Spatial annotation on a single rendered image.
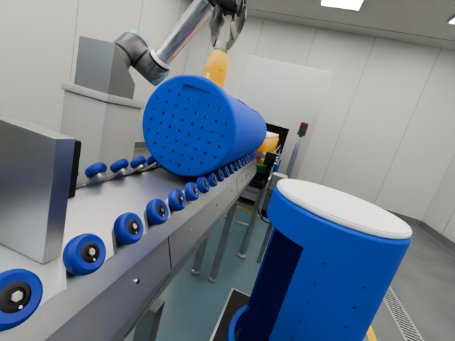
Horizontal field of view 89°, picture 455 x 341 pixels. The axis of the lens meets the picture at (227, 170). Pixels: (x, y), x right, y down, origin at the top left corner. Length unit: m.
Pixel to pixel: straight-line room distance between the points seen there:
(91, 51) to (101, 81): 0.18
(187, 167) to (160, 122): 0.15
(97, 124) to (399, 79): 5.53
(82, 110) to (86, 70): 0.22
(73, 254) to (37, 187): 0.09
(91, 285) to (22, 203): 0.12
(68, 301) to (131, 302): 0.12
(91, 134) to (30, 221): 1.18
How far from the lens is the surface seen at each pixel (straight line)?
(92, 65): 1.59
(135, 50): 1.67
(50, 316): 0.31
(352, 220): 0.46
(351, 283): 0.50
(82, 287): 0.33
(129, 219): 0.37
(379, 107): 5.85
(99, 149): 1.49
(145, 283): 0.43
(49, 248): 0.36
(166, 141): 0.70
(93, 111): 1.50
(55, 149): 0.31
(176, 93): 0.69
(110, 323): 0.39
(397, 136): 5.94
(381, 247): 0.48
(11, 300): 0.27
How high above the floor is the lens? 1.15
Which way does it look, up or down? 12 degrees down
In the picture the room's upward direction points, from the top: 15 degrees clockwise
